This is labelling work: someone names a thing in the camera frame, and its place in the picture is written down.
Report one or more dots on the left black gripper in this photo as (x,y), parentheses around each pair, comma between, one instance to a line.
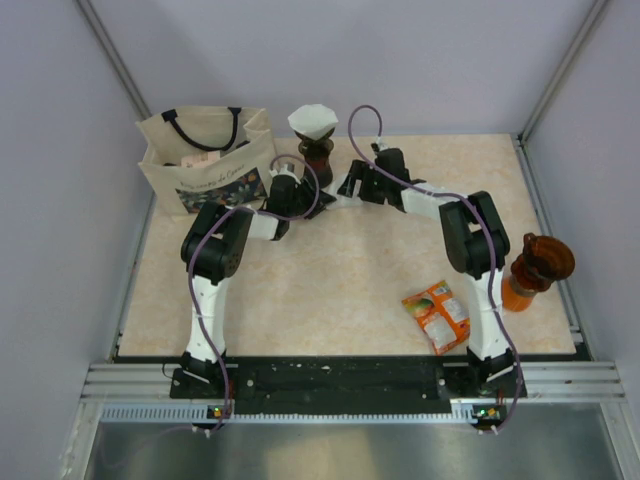
(322,200)

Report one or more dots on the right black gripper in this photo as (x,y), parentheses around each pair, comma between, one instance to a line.
(357,173)

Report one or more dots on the white paper coffee filters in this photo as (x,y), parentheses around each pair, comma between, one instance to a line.
(340,201)

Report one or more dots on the olive green coffee dripper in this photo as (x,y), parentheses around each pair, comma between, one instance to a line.
(316,150)

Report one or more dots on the brown coffee dripper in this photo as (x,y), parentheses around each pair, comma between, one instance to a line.
(543,261)

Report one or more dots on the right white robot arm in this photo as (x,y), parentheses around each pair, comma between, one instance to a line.
(476,245)

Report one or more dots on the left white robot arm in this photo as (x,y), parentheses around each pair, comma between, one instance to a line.
(212,252)

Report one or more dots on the red glass coffee server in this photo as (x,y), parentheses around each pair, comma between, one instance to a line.
(318,166)

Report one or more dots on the box inside tote bag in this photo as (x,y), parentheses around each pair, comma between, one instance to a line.
(200,160)

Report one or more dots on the beige canvas tote bag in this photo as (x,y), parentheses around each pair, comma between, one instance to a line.
(242,136)

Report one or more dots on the orange snack packet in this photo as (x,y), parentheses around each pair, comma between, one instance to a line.
(441,316)

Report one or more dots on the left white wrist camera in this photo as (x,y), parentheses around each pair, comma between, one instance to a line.
(287,169)

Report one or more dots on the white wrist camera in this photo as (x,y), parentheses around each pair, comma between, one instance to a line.
(379,146)
(287,169)

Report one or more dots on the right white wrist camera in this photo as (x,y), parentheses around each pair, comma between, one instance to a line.
(379,146)

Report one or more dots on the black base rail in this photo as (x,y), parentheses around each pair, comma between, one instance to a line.
(346,385)

